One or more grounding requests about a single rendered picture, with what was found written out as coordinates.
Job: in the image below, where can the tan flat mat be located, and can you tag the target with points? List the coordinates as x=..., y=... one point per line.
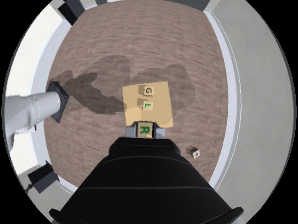
x=133, y=97

